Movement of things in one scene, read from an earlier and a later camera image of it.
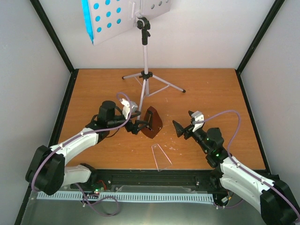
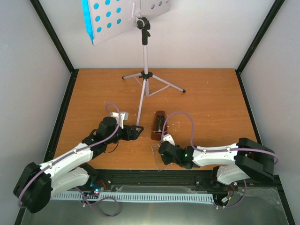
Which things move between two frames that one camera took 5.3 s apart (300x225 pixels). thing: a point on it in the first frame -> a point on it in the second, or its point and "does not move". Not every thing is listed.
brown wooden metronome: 155,122 -> 159,119
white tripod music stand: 109,18 does not move
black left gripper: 134,129 -> 133,136
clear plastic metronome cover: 162,161 does not move
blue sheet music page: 87,19 does not move
